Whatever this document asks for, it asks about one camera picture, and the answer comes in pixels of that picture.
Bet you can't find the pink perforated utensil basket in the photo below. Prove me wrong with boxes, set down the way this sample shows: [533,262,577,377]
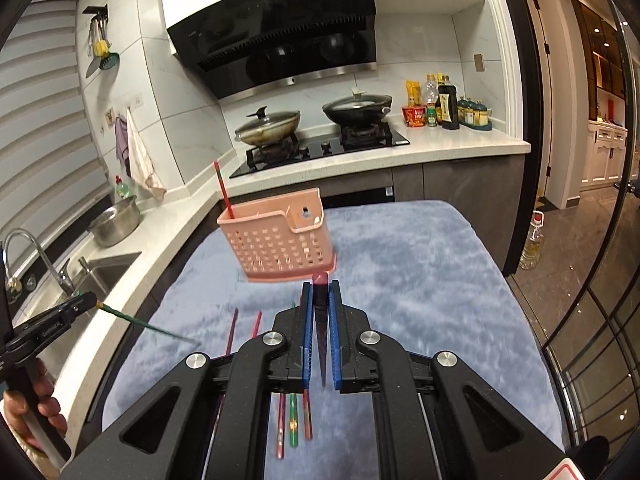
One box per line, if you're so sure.
[216,187,338,283]

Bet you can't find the stainless steel bowl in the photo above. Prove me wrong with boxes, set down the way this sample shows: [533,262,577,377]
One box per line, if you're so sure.
[87,195,142,247]

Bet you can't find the black framed glass door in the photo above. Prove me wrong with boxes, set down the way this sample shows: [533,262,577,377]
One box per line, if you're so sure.
[492,0,640,480]

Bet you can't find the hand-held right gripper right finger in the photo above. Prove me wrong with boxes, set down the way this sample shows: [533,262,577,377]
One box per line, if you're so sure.
[327,280,571,480]

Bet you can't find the red green chopsticks bunch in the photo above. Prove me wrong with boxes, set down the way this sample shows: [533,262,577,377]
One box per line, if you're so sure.
[96,301,198,345]

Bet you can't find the green chopstick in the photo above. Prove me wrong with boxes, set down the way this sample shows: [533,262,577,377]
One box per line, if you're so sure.
[287,393,300,449]

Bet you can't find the black gas stove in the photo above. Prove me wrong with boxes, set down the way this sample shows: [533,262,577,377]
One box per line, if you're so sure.
[229,122,411,179]

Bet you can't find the black wok with glass lid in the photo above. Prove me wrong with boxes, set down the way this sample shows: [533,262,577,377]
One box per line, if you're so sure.
[321,87,394,126]

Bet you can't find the person's left hand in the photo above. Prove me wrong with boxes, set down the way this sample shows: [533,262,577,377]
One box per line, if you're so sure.
[2,357,69,456]

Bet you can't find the purple cloth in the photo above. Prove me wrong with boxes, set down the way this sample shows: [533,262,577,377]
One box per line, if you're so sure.
[115,116,132,177]

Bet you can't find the blue-grey plush blanket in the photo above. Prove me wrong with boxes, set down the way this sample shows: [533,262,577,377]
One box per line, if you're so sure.
[102,200,566,480]

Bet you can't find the white dish towel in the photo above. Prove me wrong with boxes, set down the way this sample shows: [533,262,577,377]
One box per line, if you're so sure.
[126,109,167,201]

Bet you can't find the white kitchen counter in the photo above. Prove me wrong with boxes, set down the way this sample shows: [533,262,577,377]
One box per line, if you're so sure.
[0,125,532,480]

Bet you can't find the cooking oil bottle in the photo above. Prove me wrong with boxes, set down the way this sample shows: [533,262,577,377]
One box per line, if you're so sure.
[519,210,546,271]

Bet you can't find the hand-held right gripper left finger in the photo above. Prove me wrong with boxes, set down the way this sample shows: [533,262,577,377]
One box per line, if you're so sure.
[60,281,315,480]

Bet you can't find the chrome faucet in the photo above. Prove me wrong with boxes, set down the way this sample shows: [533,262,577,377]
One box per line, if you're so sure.
[4,228,76,301]

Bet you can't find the dark red chopstick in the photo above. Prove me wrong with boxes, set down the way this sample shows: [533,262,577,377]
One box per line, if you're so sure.
[312,272,331,388]
[225,308,239,357]

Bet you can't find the white window blind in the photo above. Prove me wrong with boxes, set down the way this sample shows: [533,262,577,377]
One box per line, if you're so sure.
[0,0,113,281]

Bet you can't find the white sideboard cabinet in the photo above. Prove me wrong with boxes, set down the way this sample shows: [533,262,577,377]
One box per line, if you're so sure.
[580,120,628,191]

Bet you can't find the seasoning jar set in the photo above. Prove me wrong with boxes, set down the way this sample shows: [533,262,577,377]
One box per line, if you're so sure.
[457,96,493,131]

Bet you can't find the black range hood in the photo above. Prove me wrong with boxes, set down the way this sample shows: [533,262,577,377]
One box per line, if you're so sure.
[166,0,378,101]

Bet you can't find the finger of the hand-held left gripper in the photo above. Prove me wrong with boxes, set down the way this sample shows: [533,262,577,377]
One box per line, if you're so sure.
[4,291,100,357]

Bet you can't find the dark soy sauce bottle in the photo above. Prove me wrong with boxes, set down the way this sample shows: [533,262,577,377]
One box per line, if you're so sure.
[437,76,460,131]

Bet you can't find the brown frying pan with lid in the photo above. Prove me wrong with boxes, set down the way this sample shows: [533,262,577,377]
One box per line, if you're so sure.
[234,106,302,147]

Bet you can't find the stainless steel sink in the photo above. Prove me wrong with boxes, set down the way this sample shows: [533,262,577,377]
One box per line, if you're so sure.
[75,251,143,308]

